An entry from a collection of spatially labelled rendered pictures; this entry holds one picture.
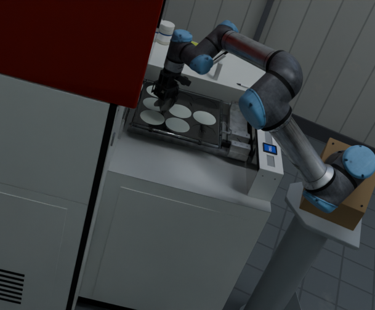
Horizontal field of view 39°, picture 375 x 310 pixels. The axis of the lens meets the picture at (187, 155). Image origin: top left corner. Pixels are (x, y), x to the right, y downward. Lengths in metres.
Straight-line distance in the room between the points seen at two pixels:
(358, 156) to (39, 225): 1.10
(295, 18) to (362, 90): 0.73
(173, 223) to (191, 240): 0.11
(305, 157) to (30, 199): 0.91
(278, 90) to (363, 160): 0.42
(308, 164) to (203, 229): 0.53
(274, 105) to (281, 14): 2.41
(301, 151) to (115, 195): 0.72
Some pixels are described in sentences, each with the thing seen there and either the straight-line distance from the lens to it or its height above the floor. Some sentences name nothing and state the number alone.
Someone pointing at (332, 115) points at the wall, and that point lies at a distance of 4.19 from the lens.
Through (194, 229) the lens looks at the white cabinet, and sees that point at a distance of 2.04.
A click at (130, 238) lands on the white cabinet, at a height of 0.51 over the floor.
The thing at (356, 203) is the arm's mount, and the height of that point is 0.93.
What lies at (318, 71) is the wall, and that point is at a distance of 4.05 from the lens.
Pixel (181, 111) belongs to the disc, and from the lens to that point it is 2.20.
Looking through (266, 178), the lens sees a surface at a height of 0.92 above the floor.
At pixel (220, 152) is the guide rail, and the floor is 0.84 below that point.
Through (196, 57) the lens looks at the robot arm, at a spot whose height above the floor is 1.24.
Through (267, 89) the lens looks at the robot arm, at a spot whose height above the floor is 1.34.
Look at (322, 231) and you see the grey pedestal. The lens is 2.03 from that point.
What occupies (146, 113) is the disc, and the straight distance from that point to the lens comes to 2.11.
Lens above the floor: 2.03
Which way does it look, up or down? 35 degrees down
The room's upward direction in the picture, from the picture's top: 19 degrees clockwise
